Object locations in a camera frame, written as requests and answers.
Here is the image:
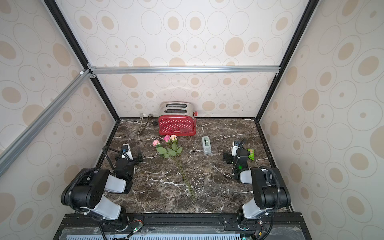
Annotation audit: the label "white tape dispenser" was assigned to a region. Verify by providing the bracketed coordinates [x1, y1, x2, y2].
[202, 136, 212, 155]

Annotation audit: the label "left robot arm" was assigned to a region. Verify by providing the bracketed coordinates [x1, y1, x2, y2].
[61, 153, 143, 224]

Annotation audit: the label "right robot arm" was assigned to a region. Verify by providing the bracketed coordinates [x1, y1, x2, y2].
[223, 148, 291, 220]

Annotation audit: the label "green snack packet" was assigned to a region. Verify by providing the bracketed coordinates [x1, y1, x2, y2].
[247, 149, 255, 161]

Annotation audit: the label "metal tongs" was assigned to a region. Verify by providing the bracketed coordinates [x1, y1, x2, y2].
[137, 113, 154, 136]

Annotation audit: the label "red polka dot toaster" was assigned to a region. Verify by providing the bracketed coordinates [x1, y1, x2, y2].
[158, 102, 197, 136]

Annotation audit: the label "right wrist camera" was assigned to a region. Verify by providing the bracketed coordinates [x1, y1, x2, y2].
[232, 141, 240, 157]

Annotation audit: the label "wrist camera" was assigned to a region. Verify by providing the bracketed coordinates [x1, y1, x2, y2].
[122, 143, 134, 161]
[232, 141, 240, 157]

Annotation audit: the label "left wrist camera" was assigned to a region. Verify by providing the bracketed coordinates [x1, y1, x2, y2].
[122, 143, 134, 161]

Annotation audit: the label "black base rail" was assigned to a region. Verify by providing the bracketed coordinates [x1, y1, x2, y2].
[54, 213, 312, 240]

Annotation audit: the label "horizontal aluminium rail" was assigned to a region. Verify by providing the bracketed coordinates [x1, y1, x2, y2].
[90, 66, 280, 74]

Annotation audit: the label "diagonal aluminium rail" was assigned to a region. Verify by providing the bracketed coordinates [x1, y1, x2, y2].
[1, 70, 91, 175]

